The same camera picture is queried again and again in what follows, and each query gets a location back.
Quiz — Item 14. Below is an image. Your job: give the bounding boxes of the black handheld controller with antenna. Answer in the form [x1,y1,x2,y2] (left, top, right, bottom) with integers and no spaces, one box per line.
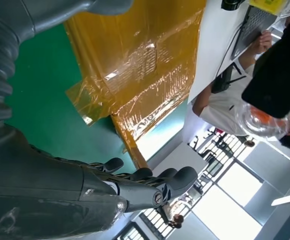
[211,64,247,95]

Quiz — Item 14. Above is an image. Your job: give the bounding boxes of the background person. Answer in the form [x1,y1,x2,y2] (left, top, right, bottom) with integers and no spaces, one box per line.
[159,202,185,230]

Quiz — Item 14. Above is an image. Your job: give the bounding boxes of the black laptop cable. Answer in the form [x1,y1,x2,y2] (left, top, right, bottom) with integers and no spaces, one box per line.
[214,22,246,78]

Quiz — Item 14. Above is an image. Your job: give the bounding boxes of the yellow taped cardboard box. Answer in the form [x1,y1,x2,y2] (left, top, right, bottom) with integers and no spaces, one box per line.
[64,0,207,170]

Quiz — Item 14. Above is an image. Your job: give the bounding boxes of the green table mat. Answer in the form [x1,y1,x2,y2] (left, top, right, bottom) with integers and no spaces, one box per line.
[5,23,189,175]

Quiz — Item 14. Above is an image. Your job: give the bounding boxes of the dark grey laptop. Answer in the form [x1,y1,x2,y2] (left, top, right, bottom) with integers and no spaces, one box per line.
[231,5,278,61]

